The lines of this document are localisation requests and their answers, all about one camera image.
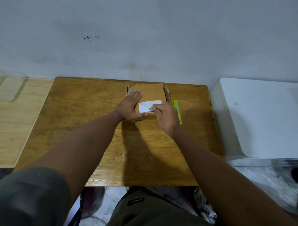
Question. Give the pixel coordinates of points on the person's left hand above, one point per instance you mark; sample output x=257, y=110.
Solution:
x=127, y=109

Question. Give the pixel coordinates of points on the person's right hand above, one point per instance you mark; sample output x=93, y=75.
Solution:
x=167, y=118

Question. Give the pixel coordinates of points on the person's left thumb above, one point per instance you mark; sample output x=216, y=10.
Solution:
x=141, y=115

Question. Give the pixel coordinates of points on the person's right fingers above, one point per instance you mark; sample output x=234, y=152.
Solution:
x=158, y=107

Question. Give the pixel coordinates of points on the white paper label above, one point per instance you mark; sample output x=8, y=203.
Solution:
x=145, y=107

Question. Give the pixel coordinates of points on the brown cardboard box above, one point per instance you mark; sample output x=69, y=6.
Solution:
x=151, y=93

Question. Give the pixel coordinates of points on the person's left forearm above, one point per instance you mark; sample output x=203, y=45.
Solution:
x=90, y=142

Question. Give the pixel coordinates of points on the person's right forearm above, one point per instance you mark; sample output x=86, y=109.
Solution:
x=221, y=181

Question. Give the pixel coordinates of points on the green yellow utility knife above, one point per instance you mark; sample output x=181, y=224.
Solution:
x=176, y=105

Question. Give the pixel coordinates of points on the olive trousers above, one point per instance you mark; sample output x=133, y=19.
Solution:
x=149, y=211

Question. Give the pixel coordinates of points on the purple striped shoe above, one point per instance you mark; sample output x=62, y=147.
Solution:
x=93, y=200

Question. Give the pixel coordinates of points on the white appliance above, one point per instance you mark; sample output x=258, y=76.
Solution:
x=256, y=116

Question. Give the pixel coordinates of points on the crumpled printed paper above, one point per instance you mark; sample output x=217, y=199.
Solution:
x=206, y=209

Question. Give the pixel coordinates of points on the light wooden table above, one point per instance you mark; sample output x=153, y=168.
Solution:
x=18, y=123

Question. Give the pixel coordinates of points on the clear plastic container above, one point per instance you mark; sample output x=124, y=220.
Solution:
x=10, y=88

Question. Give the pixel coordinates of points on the grey shirt sleeve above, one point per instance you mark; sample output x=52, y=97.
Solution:
x=32, y=198

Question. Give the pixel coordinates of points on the black object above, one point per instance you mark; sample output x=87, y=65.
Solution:
x=295, y=175

